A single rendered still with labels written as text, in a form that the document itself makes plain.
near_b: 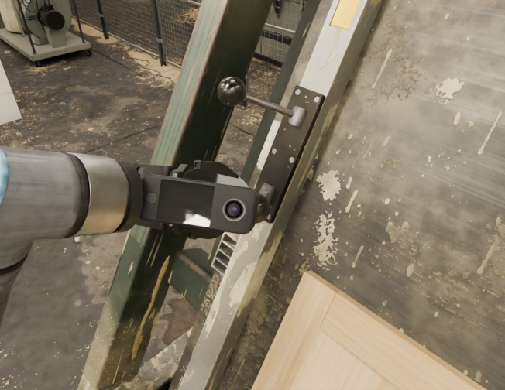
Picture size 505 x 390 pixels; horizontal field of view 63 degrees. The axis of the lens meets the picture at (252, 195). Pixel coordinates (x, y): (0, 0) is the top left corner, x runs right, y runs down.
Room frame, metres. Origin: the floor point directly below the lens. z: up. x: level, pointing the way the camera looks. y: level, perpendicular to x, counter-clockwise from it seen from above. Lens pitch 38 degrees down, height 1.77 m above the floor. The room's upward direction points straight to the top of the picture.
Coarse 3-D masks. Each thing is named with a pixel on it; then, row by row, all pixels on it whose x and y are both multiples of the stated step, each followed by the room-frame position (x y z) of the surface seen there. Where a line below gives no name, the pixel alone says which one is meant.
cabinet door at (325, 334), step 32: (320, 288) 0.39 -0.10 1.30; (288, 320) 0.38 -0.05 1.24; (320, 320) 0.36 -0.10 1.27; (352, 320) 0.34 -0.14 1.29; (384, 320) 0.33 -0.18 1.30; (288, 352) 0.35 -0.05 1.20; (320, 352) 0.33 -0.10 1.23; (352, 352) 0.31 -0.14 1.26; (384, 352) 0.30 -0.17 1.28; (416, 352) 0.29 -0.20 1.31; (256, 384) 0.34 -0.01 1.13; (288, 384) 0.32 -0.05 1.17; (320, 384) 0.30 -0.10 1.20; (352, 384) 0.29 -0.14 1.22; (384, 384) 0.27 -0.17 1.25; (416, 384) 0.26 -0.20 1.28; (448, 384) 0.25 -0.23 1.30
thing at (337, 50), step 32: (352, 32) 0.57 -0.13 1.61; (320, 64) 0.57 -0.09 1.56; (352, 64) 0.57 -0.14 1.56; (320, 128) 0.53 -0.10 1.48; (288, 192) 0.49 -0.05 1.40; (256, 224) 0.48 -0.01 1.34; (256, 256) 0.45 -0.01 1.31; (224, 288) 0.44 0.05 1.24; (256, 288) 0.44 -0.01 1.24; (224, 320) 0.41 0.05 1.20; (224, 352) 0.39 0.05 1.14; (192, 384) 0.37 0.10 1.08
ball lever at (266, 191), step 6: (264, 186) 0.49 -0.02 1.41; (270, 186) 0.49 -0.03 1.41; (264, 192) 0.47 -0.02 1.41; (270, 192) 0.48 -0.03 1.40; (264, 198) 0.40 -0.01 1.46; (270, 198) 0.48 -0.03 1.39; (258, 204) 0.39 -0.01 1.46; (264, 204) 0.39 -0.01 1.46; (258, 210) 0.38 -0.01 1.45; (264, 210) 0.39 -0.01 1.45; (258, 216) 0.38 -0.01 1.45; (264, 216) 0.38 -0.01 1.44; (258, 222) 0.38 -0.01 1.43
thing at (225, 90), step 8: (224, 80) 0.51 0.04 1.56; (232, 80) 0.51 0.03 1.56; (240, 80) 0.51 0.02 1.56; (224, 88) 0.50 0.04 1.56; (232, 88) 0.50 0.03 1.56; (240, 88) 0.50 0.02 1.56; (224, 96) 0.50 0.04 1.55; (232, 96) 0.50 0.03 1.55; (240, 96) 0.50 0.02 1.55; (248, 96) 0.51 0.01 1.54; (232, 104) 0.50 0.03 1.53; (256, 104) 0.52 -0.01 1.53; (264, 104) 0.52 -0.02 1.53; (272, 104) 0.52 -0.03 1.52; (280, 112) 0.52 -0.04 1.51; (288, 112) 0.53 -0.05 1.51; (296, 112) 0.53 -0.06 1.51; (304, 112) 0.53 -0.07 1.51; (288, 120) 0.53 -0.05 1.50; (296, 120) 0.52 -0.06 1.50
